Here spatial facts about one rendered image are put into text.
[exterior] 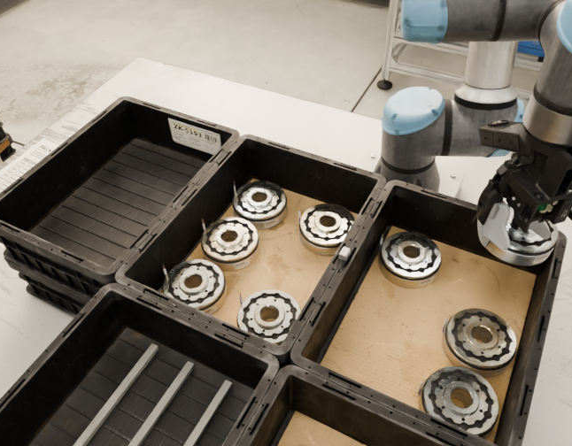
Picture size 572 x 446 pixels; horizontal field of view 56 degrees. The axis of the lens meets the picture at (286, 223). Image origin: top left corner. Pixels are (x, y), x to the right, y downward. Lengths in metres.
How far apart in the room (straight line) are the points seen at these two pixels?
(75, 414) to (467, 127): 0.84
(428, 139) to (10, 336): 0.89
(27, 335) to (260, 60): 2.30
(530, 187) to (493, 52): 0.43
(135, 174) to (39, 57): 2.40
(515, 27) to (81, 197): 0.84
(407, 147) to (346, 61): 2.03
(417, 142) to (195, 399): 0.64
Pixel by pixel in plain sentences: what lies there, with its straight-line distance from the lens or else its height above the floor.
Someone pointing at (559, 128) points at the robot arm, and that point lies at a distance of 0.65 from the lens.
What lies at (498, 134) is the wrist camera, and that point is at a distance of 0.75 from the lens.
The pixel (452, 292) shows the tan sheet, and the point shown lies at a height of 0.83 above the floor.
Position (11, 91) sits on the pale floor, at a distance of 3.27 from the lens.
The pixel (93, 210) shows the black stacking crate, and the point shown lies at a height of 0.83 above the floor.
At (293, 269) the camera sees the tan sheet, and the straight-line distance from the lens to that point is 0.95.
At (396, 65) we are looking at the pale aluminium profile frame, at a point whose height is 0.14.
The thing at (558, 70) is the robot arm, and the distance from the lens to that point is 0.62.
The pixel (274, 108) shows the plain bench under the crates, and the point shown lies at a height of 0.70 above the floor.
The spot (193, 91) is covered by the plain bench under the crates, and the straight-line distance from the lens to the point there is 1.63.
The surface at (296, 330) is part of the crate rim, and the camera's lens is 0.76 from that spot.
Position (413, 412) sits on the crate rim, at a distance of 0.72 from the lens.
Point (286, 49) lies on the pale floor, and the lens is 3.22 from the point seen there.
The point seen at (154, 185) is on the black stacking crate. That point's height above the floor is 0.83.
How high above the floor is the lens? 1.58
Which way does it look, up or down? 47 degrees down
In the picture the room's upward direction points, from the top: 2 degrees counter-clockwise
